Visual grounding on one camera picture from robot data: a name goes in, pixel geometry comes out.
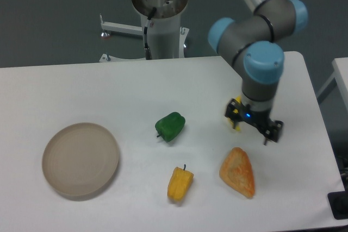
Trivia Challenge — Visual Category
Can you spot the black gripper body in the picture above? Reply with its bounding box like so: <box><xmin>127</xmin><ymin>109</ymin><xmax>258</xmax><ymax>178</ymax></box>
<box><xmin>241</xmin><ymin>95</ymin><xmax>273</xmax><ymax>131</ymax></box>

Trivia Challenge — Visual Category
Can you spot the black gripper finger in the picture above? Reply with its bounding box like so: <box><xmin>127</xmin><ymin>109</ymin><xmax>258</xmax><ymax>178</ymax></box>
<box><xmin>262</xmin><ymin>120</ymin><xmax>284</xmax><ymax>145</ymax></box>
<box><xmin>225</xmin><ymin>98</ymin><xmax>242</xmax><ymax>129</ymax></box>

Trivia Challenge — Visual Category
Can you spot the green bell pepper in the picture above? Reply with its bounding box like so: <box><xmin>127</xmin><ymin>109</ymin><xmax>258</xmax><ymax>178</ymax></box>
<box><xmin>155</xmin><ymin>112</ymin><xmax>186</xmax><ymax>142</ymax></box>

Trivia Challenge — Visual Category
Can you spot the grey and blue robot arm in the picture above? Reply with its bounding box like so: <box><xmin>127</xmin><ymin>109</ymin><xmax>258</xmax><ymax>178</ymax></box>
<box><xmin>132</xmin><ymin>0</ymin><xmax>308</xmax><ymax>142</ymax></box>

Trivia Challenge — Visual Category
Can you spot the yellow bell pepper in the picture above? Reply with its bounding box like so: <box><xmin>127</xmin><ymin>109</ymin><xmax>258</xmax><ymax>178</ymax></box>
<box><xmin>167</xmin><ymin>164</ymin><xmax>194</xmax><ymax>202</ymax></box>

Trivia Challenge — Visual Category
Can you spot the yellow banana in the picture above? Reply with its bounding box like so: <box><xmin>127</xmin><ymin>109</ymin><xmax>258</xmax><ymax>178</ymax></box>
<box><xmin>229</xmin><ymin>96</ymin><xmax>241</xmax><ymax>132</ymax></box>

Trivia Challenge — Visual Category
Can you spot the orange triangular bread slice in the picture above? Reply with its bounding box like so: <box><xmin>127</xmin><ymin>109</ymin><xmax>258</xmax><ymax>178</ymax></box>
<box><xmin>219</xmin><ymin>147</ymin><xmax>255</xmax><ymax>198</ymax></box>

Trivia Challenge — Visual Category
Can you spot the white side table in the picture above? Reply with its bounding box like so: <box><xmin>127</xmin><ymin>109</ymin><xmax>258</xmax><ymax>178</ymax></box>
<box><xmin>316</xmin><ymin>57</ymin><xmax>348</xmax><ymax>108</ymax></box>

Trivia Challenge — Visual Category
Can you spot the black device at table edge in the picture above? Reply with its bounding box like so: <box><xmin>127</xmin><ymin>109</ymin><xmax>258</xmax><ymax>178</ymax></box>
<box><xmin>327</xmin><ymin>191</ymin><xmax>347</xmax><ymax>220</ymax></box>

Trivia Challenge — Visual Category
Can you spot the beige round plate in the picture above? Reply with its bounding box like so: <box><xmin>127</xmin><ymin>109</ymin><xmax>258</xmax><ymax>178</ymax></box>
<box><xmin>42</xmin><ymin>123</ymin><xmax>120</xmax><ymax>201</ymax></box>

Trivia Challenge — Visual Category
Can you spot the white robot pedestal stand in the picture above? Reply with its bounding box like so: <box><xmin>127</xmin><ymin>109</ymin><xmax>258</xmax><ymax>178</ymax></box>
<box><xmin>100</xmin><ymin>0</ymin><xmax>189</xmax><ymax>60</ymax></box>

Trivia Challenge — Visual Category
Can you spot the black cable on pedestal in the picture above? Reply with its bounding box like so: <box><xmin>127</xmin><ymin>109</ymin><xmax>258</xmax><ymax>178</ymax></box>
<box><xmin>143</xmin><ymin>7</ymin><xmax>157</xmax><ymax>60</ymax></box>

